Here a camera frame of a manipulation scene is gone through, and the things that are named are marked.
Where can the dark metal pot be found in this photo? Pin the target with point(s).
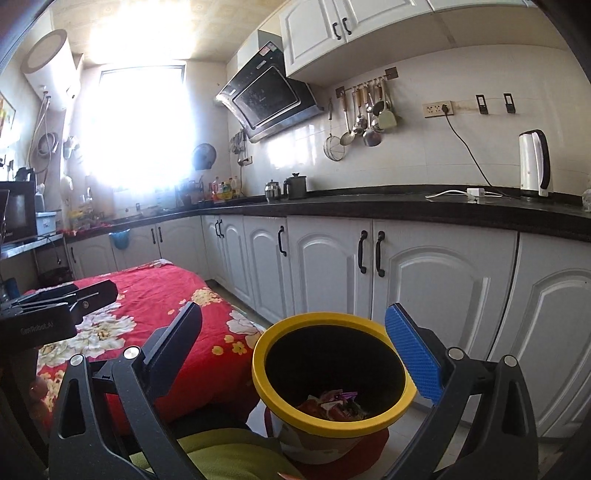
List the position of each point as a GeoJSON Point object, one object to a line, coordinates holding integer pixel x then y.
{"type": "Point", "coordinates": [295, 185]}

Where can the yellow rimmed trash bin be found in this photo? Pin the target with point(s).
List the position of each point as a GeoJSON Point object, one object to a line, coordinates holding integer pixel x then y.
{"type": "Point", "coordinates": [332, 320]}

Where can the beige wall socket strip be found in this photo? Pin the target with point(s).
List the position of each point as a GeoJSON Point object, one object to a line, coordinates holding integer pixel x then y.
{"type": "Point", "coordinates": [434, 109]}

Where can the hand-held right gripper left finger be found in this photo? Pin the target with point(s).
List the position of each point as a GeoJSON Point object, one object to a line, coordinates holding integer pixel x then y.
{"type": "Point", "coordinates": [178, 337]}

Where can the utensil wall rail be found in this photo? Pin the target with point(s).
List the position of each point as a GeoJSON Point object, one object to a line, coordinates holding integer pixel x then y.
{"type": "Point", "coordinates": [391, 73]}

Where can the red plastic bag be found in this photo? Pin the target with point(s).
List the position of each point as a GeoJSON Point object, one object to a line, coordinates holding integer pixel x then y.
{"type": "Point", "coordinates": [308, 407]}

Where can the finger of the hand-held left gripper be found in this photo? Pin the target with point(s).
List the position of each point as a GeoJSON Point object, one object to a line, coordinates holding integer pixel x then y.
{"type": "Point", "coordinates": [46, 294]}
{"type": "Point", "coordinates": [94, 297]}

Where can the stainless steel shelf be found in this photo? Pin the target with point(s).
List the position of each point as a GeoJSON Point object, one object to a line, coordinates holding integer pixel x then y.
{"type": "Point", "coordinates": [32, 244]}

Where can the red floral tablecloth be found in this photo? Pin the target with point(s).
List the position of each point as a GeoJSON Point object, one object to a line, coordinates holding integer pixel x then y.
{"type": "Point", "coordinates": [152, 286]}

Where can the white base cabinets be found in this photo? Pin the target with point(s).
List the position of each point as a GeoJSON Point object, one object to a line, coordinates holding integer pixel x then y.
{"type": "Point", "coordinates": [323, 267]}

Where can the row of hanging kitchen utensils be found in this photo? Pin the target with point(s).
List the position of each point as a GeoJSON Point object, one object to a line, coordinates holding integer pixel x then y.
{"type": "Point", "coordinates": [371, 136]}

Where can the black countertop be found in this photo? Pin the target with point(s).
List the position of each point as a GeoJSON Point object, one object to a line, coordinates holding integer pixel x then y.
{"type": "Point", "coordinates": [369, 201]}

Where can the white storage box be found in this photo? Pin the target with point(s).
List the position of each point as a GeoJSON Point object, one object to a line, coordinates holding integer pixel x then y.
{"type": "Point", "coordinates": [47, 224]}

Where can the white electric kettle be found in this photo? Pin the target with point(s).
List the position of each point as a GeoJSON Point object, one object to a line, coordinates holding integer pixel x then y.
{"type": "Point", "coordinates": [531, 161]}

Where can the purple gold candy wrapper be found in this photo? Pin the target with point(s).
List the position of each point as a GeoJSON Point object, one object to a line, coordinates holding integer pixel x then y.
{"type": "Point", "coordinates": [344, 396]}

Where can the red stool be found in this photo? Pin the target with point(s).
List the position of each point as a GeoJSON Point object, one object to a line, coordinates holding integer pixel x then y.
{"type": "Point", "coordinates": [360, 450]}

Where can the round dark wall fan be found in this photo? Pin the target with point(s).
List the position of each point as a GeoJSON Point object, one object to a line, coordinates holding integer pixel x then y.
{"type": "Point", "coordinates": [204, 156]}

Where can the person's left hand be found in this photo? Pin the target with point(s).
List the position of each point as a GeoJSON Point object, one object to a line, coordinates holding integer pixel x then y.
{"type": "Point", "coordinates": [39, 387]}

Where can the white upper cabinets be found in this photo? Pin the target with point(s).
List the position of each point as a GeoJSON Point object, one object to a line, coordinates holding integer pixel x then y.
{"type": "Point", "coordinates": [314, 41]}

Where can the black range hood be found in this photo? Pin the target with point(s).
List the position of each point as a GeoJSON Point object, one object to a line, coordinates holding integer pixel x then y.
{"type": "Point", "coordinates": [263, 97]}

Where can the group of condiment bottles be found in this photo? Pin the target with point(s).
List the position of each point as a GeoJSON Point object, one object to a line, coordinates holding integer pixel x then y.
{"type": "Point", "coordinates": [224, 189]}

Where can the black microwave oven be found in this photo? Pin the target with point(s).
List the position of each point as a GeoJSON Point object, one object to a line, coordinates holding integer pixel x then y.
{"type": "Point", "coordinates": [16, 212]}

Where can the black condiment rack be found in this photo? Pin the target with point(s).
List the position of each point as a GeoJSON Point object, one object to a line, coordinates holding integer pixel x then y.
{"type": "Point", "coordinates": [189, 194]}

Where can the window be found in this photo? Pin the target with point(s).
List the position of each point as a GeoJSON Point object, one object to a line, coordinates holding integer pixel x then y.
{"type": "Point", "coordinates": [138, 129]}

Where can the white water heater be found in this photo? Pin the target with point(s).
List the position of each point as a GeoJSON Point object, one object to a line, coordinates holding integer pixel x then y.
{"type": "Point", "coordinates": [48, 69]}

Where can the blue hanging basket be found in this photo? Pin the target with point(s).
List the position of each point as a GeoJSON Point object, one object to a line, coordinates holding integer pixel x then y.
{"type": "Point", "coordinates": [120, 241]}

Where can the hanging small kitchen tools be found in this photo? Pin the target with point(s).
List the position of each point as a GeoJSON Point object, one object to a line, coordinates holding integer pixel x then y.
{"type": "Point", "coordinates": [238, 144]}

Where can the steel teapot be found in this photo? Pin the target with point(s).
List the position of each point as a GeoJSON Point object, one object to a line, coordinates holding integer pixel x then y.
{"type": "Point", "coordinates": [272, 190]}

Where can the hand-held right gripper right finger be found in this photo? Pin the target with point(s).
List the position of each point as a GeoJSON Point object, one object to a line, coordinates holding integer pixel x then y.
{"type": "Point", "coordinates": [413, 355]}

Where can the dark green wrapper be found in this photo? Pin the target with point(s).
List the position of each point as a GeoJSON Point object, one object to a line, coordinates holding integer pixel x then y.
{"type": "Point", "coordinates": [355, 409]}

